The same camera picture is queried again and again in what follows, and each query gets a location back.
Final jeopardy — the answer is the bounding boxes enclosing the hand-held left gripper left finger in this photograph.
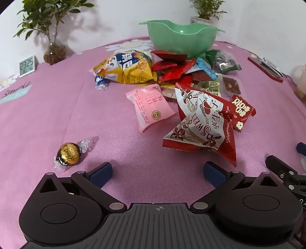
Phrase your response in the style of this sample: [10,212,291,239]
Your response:
[35,162,127,214]

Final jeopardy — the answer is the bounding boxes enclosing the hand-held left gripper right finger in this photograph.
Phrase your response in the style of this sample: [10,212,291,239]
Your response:
[190,161,284,213]

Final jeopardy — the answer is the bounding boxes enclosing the red white snack bag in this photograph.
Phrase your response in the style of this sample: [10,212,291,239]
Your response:
[163,82,237,167]

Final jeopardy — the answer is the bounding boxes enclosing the red snack bar packet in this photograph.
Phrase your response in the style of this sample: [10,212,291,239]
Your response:
[229,94,256,132]

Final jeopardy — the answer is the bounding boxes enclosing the blue foil chocolate ball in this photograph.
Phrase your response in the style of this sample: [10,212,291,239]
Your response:
[94,75,110,91]

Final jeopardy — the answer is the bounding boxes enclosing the yellow snack bag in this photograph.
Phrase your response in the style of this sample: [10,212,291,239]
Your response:
[93,49,158,85]

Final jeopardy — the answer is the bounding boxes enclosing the green plastic bowl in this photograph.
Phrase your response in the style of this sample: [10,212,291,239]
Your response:
[139,20,225,59]

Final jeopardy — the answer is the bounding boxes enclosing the black gold chocolate ball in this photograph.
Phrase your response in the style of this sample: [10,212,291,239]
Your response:
[54,138,94,169]

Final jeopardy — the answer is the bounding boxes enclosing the pink floral tablecloth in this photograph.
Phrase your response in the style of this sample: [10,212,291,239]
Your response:
[0,36,306,249]

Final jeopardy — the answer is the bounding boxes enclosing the pink snack packet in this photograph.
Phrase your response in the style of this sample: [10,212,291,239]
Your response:
[126,84,178,133]

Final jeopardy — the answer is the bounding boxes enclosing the pale green snack packet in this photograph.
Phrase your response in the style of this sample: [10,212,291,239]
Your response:
[191,80,221,96]

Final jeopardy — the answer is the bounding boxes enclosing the white metal tool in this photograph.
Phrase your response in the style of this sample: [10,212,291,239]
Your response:
[259,57,284,77]

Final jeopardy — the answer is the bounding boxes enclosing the clear nut bar packet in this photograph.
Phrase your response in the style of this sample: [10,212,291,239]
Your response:
[221,75,242,94]

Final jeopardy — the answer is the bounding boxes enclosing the red flat tray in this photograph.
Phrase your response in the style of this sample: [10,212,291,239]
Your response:
[247,56,285,83]

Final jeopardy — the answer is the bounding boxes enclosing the clear cookie packet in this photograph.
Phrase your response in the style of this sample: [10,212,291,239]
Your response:
[160,85,178,103]

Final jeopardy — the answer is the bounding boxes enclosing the dark red foil packet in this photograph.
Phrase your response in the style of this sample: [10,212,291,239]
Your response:
[191,70,213,82]
[151,60,178,71]
[151,50,188,63]

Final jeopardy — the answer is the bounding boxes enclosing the blue snack packet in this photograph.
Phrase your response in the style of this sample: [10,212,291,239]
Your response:
[196,57,218,80]

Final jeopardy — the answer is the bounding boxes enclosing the bright red foil packet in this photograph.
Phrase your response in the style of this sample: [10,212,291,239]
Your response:
[158,59,197,81]

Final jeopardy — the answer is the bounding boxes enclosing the clear green-edged packet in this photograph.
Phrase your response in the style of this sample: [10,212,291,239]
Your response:
[213,54,242,74]

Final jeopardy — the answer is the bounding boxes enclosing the leafy plant in glass vase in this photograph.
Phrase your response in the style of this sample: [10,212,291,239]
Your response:
[13,0,95,65]

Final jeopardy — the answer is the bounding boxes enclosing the white digital clock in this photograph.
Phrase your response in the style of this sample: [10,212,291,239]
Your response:
[19,56,37,77]

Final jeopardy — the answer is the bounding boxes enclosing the small plant in white pot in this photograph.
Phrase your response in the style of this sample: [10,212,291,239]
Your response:
[190,0,227,25]

